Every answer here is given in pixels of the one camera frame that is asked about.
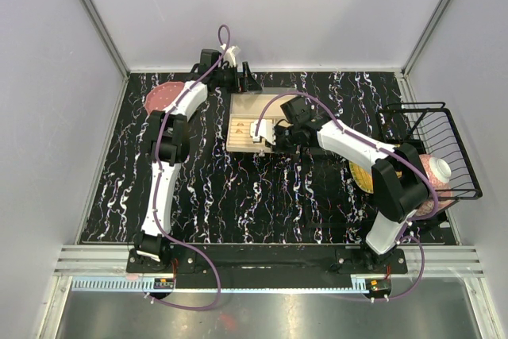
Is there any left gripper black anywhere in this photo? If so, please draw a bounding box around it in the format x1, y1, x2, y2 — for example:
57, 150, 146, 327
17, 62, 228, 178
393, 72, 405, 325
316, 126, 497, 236
214, 63, 262, 94

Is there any beige jewelry box with drawers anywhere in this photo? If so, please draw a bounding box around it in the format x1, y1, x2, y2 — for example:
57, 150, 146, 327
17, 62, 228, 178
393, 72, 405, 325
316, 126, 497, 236
225, 87, 297, 156

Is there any beige jewelry tray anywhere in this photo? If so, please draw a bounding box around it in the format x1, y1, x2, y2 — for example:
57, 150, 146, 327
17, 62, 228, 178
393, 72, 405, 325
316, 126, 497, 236
226, 114, 275, 155

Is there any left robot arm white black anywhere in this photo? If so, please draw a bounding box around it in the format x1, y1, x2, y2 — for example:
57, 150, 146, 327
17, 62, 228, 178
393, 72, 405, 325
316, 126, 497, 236
134, 44, 261, 272

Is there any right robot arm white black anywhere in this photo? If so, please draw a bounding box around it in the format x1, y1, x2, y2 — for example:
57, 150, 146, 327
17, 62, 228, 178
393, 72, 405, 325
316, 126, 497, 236
271, 91, 438, 273

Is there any yellow woven bamboo plate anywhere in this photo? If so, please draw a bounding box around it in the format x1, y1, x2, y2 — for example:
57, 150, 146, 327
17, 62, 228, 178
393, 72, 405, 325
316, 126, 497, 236
348, 144, 394, 194

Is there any pink dotted plate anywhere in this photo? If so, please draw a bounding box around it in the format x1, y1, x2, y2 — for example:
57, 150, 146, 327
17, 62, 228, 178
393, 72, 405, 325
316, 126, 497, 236
144, 81, 185, 114

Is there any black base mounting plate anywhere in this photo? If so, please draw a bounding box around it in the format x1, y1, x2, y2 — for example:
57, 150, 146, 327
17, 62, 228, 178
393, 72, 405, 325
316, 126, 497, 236
126, 244, 408, 290

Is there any pink floral ceramic bowl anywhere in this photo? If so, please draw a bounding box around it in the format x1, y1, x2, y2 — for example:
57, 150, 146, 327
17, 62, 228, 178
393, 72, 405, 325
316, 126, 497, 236
419, 154, 452, 190

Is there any pink patterned cup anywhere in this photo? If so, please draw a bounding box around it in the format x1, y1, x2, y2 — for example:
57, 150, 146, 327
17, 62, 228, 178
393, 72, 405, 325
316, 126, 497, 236
415, 191, 453, 217

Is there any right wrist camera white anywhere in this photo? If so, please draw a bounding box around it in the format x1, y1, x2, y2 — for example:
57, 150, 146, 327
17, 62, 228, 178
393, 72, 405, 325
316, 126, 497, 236
249, 119, 275, 145

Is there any black wire dish rack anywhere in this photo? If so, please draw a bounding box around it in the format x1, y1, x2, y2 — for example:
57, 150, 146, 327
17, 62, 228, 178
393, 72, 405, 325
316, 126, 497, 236
300, 101, 483, 233

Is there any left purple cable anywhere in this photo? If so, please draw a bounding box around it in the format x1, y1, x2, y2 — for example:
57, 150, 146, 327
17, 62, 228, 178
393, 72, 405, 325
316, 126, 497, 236
143, 24, 231, 311

